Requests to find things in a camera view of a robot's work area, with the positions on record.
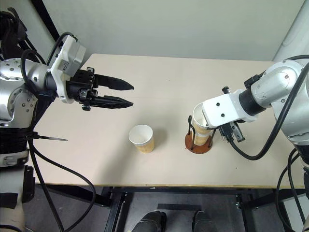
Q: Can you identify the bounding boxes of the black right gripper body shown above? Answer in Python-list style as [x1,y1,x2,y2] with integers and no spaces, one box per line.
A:
[218,121,246,143]

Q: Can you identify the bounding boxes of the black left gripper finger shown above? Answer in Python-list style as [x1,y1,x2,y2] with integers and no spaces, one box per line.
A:
[95,73,135,91]
[90,95,134,109]

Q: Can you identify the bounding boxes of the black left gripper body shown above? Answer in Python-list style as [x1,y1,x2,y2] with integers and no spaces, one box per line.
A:
[66,68,98,111]

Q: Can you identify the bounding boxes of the ribbed brown paper cup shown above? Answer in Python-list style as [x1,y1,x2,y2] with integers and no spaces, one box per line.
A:
[128,124,155,154]
[192,103,213,137]
[194,131,212,146]

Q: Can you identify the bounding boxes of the black zip tie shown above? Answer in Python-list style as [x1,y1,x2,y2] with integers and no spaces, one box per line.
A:
[25,131,69,144]

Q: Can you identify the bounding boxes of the black diagonal metal beam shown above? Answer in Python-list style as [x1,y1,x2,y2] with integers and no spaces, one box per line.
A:
[30,0,60,44]

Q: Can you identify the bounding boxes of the black flat floor plate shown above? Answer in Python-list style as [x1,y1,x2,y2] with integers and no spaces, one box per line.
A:
[157,203,202,211]

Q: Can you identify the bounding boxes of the dark rounded shape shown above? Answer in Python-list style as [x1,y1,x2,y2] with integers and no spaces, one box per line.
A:
[192,210,216,232]
[131,210,168,232]

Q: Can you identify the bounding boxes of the white and black robot body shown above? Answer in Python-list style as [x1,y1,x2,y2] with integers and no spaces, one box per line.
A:
[0,127,36,232]

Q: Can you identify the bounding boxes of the white round column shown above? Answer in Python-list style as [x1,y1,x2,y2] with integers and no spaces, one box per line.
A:
[272,0,309,62]

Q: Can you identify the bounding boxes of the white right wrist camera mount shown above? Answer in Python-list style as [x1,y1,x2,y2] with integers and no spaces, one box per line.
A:
[202,87,257,129]

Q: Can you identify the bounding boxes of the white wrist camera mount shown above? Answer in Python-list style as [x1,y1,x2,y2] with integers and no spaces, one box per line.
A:
[202,87,257,129]
[47,35,87,104]

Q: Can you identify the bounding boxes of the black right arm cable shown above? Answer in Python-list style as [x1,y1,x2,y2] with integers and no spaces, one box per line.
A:
[227,55,309,161]

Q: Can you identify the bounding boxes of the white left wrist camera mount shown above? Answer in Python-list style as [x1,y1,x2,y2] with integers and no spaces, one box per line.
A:
[47,35,87,104]

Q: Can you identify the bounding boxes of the wire cup holder brown base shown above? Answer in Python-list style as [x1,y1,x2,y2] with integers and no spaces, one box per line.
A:
[184,115,214,155]

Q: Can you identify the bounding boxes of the thin black body cables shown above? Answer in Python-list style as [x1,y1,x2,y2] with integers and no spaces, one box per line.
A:
[276,146,309,232]

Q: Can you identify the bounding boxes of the black cable bundle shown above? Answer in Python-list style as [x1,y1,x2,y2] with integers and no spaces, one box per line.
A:
[0,7,37,62]

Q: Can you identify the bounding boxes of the black metal table frame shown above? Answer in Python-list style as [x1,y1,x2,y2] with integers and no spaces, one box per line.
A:
[45,185,309,232]

